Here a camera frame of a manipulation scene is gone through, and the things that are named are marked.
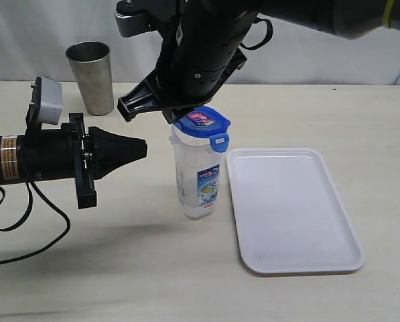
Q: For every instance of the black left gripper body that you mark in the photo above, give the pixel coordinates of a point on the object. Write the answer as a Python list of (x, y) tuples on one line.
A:
[(56, 154)]

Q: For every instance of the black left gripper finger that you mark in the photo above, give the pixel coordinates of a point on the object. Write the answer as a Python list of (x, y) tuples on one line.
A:
[(109, 145), (104, 164)]

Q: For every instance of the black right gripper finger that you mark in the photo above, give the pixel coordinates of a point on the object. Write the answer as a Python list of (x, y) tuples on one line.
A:
[(174, 115)]

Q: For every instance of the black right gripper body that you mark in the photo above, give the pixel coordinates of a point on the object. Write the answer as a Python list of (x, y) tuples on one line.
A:
[(200, 50)]

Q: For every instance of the blue plastic lid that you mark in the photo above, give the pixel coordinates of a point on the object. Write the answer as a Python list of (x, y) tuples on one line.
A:
[(206, 123)]

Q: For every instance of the stainless steel tumbler cup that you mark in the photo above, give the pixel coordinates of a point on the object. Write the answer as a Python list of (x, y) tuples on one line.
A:
[(90, 62)]

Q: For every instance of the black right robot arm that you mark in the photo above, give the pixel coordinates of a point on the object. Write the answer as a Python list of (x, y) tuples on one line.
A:
[(345, 19)]

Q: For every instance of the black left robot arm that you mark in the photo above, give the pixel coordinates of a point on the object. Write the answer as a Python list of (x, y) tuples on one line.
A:
[(9, 160)]

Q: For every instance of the clear plastic tall container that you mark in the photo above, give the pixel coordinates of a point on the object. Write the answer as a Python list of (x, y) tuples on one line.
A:
[(198, 168)]

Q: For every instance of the white fabric backdrop curtain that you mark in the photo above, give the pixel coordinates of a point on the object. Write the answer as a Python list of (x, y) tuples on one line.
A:
[(34, 36)]

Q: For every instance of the white rectangular plastic tray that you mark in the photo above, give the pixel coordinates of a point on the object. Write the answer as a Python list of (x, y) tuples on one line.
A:
[(289, 217)]

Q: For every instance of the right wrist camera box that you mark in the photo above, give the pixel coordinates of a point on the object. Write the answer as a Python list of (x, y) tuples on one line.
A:
[(138, 17)]

